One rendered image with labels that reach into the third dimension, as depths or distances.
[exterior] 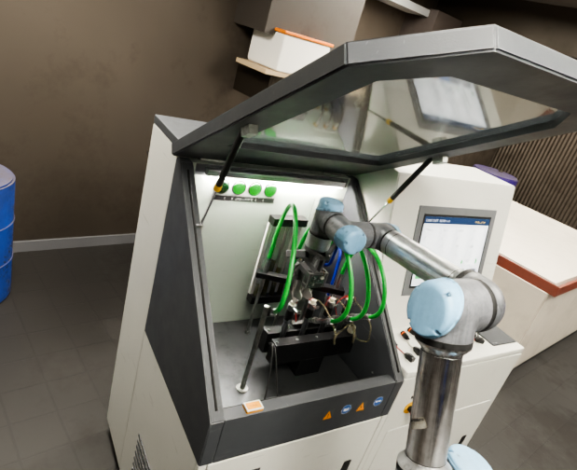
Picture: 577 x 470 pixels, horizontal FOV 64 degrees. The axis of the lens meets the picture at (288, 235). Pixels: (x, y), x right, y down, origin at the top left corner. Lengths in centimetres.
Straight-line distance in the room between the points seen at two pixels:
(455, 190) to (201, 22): 238
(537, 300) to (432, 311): 261
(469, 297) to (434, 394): 21
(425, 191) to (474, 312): 83
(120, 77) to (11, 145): 82
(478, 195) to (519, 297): 169
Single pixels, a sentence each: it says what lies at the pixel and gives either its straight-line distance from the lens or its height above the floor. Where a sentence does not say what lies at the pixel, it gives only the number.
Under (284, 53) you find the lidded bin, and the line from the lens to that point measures 348.
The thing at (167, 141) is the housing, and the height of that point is 146.
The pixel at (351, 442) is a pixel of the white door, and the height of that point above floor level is 70.
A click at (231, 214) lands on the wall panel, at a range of 157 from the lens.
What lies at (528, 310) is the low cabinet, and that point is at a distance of 359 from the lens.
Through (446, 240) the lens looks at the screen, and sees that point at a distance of 190.
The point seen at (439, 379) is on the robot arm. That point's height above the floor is 134.
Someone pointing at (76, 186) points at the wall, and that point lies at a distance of 364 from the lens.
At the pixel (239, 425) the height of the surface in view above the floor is 92.
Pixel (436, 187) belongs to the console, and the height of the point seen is 151.
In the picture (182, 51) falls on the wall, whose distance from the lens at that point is 363.
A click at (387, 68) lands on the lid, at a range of 79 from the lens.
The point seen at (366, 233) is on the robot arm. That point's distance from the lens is 129.
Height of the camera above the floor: 188
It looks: 23 degrees down
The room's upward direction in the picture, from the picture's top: 17 degrees clockwise
